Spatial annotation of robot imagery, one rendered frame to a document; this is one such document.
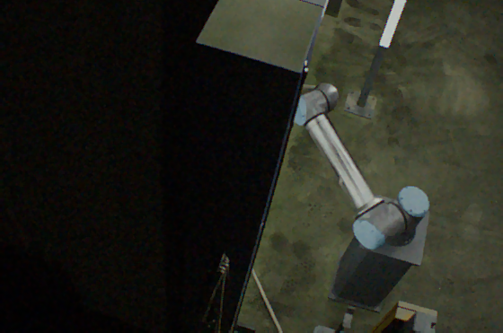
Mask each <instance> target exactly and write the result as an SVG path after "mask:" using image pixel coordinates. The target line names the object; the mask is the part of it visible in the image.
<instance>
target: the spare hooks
mask: <svg viewBox="0 0 503 333"><path fill-rule="evenodd" d="M226 251H227V248H223V249H222V251H221V250H220V249H216V252H214V253H213V256H212V259H213V263H212V266H210V267H208V268H207V272H208V273H209V272H210V269H215V271H216V272H218V271H220V274H219V276H218V277H217V279H216V281H215V282H214V284H213V285H212V286H211V289H210V290H209V291H208V293H207V295H206V298H205V300H204V301H203V304H202V305H201V307H199V308H200V309H201V310H202V311H203V310H206V311H205V314H204V316H203V318H202V320H201V322H202V324H203V325H205V326H206V327H210V325H207V324H205V322H204V321H206V322H208V323H214V322H216V328H217V323H218V330H217V333H229V332H230V330H226V331H223V332H222V331H220V324H221V318H222V316H221V309H222V301H223V292H224V286H225V276H226V272H227V278H229V262H230V261H229V259H228V257H227V256H226V255H225V253H226ZM217 254H221V255H217ZM217 256H218V257H217ZM216 260H219V261H218V263H217V262H216ZM222 262H223V263H222ZM221 265H224V267H221ZM216 266H217V267H216ZM220 269H221V270H220ZM221 280H222V288H221V297H220V303H219V306H218V310H216V308H215V309H212V308H211V307H210V305H211V303H212V301H214V302H218V301H219V299H217V300H215V299H214V297H215V294H216V291H217V288H218V287H219V285H220V281H221ZM204 305H205V306H204ZM209 307H210V308H209ZM209 310H211V311H213V312H216V311H217V313H219V314H220V315H219V314H218V316H217V321H216V320H208V319H206V317H207V314H208V311H209ZM218 319H219V321H218ZM216 328H215V331H214V332H215V333H216Z"/></svg>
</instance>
